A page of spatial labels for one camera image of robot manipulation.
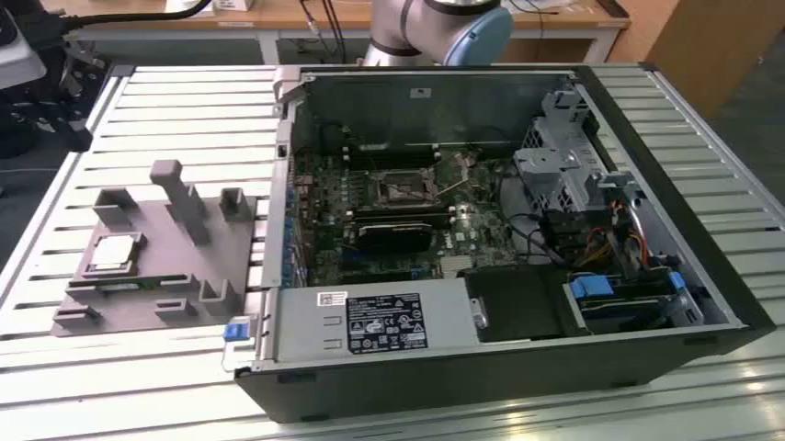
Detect green motherboard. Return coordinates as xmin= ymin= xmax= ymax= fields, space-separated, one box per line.
xmin=287 ymin=146 xmax=530 ymax=287

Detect black RAM slot bank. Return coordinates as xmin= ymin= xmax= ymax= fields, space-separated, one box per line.
xmin=351 ymin=208 xmax=454 ymax=229
xmin=345 ymin=141 xmax=445 ymax=170

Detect grey parts rack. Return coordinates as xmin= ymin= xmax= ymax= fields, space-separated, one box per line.
xmin=50 ymin=159 xmax=261 ymax=339

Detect coloured wire bundle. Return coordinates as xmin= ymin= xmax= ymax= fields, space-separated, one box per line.
xmin=581 ymin=201 xmax=653 ymax=270

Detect metal socket cover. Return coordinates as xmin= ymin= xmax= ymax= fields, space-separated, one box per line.
xmin=450 ymin=152 xmax=480 ymax=182

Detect wooden desk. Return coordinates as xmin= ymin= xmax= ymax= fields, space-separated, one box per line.
xmin=42 ymin=0 xmax=633 ymax=64

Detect wooden cabinet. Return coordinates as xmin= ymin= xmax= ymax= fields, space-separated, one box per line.
xmin=604 ymin=0 xmax=785 ymax=119

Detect black graphics card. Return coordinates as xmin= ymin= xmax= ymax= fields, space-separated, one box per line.
xmin=355 ymin=221 xmax=434 ymax=254

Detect black plastic air shroud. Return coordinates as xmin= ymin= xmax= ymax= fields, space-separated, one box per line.
xmin=460 ymin=266 xmax=592 ymax=344

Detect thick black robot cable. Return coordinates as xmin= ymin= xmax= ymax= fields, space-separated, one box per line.
xmin=59 ymin=0 xmax=211 ymax=31

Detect CPU socket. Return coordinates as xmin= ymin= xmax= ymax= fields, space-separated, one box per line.
xmin=374 ymin=170 xmax=441 ymax=206

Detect hanging black desk cables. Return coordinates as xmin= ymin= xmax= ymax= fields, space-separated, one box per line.
xmin=306 ymin=0 xmax=353 ymax=62

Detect silver CPU chip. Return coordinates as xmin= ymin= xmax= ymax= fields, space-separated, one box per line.
xmin=87 ymin=235 xmax=145 ymax=270

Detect hard disk in blue carrier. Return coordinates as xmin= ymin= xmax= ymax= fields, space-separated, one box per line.
xmin=564 ymin=271 xmax=676 ymax=333

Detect metal drive cage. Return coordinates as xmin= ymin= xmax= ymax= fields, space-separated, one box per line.
xmin=513 ymin=88 xmax=647 ymax=213

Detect black open PC case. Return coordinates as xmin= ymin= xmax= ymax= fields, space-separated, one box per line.
xmin=233 ymin=62 xmax=777 ymax=424

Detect black cable loop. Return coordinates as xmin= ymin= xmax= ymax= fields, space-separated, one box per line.
xmin=506 ymin=212 xmax=573 ymax=266

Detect green RAM stick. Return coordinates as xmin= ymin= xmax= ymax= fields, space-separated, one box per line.
xmin=96 ymin=277 xmax=187 ymax=292

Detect black power supply label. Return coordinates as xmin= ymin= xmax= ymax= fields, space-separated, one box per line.
xmin=345 ymin=290 xmax=432 ymax=355

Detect metal locking lever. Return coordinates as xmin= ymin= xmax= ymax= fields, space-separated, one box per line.
xmin=436 ymin=177 xmax=476 ymax=197

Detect silver power supply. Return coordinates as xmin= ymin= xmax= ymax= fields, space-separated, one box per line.
xmin=271 ymin=277 xmax=485 ymax=360

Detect small silver heat sink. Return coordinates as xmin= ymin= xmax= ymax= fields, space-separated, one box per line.
xmin=440 ymin=256 xmax=476 ymax=277

